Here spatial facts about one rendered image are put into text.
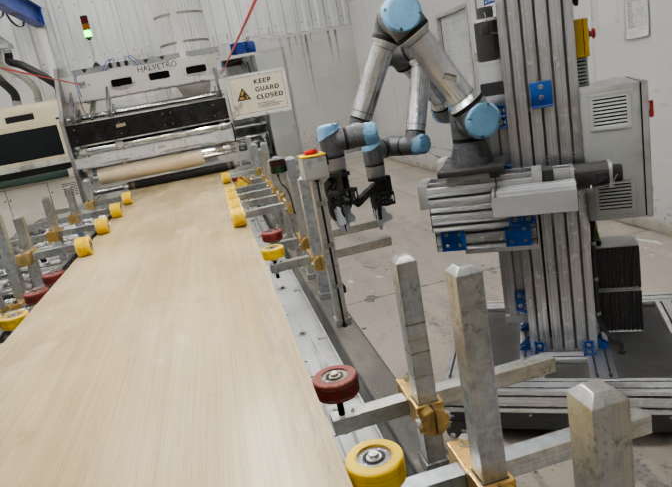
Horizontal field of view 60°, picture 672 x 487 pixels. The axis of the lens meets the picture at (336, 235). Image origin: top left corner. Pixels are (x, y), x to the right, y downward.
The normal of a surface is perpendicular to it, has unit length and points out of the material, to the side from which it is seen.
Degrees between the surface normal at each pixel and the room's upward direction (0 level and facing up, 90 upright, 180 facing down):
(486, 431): 90
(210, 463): 0
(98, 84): 90
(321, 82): 90
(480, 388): 90
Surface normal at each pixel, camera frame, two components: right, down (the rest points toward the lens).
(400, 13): 0.00, 0.13
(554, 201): -0.30, 0.29
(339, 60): 0.21, 0.21
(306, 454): -0.18, -0.95
